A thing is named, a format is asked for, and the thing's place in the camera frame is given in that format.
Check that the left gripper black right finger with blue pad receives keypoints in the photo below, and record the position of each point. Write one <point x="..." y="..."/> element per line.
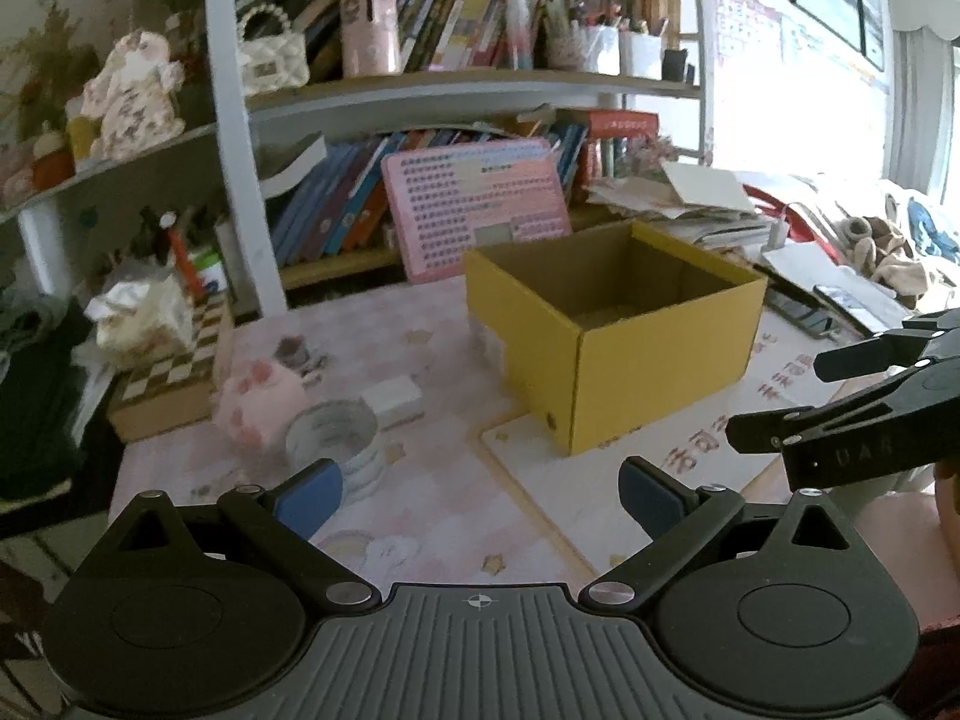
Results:
<point x="680" y="521"/>

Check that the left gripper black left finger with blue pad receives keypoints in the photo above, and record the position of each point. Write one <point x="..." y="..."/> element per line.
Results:
<point x="273" y="527"/>

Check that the clear packing tape roll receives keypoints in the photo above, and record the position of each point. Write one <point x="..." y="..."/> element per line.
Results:
<point x="344" y="431"/>

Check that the pink paw plush toy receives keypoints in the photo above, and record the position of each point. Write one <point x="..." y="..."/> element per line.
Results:
<point x="257" y="405"/>

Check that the white square adapter block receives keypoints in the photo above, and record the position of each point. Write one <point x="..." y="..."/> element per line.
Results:
<point x="394" y="401"/>

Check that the wooden chess board box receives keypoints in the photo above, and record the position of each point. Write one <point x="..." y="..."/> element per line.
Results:
<point x="181" y="389"/>

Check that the yellow cardboard box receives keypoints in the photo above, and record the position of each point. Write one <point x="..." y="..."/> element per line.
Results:
<point x="615" y="327"/>

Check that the pile of dark clothes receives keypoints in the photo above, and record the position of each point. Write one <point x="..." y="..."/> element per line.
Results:
<point x="57" y="464"/>

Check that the tissue pack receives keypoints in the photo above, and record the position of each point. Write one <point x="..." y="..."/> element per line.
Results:
<point x="140" y="322"/>

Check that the orange glue bottle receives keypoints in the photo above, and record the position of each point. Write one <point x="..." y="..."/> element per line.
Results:
<point x="169" y="224"/>

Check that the stack of papers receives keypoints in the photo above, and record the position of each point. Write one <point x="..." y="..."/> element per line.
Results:
<point x="696" y="204"/>

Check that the row of books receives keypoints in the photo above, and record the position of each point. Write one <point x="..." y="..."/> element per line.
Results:
<point x="341" y="204"/>

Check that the pink perforated board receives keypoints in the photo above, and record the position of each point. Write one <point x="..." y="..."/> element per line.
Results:
<point x="446" y="200"/>

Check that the white bookshelf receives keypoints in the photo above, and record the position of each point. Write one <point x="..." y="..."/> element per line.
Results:
<point x="65" y="228"/>

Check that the floral plush doll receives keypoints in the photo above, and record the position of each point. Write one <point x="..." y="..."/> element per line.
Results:
<point x="132" y="100"/>

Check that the cream quilted handbag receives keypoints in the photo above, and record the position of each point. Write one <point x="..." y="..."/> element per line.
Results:
<point x="274" y="62"/>

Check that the white pen cups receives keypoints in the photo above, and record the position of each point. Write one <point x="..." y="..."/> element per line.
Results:
<point x="619" y="52"/>

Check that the pink cylinder container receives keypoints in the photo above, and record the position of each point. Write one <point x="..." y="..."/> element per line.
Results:
<point x="369" y="31"/>

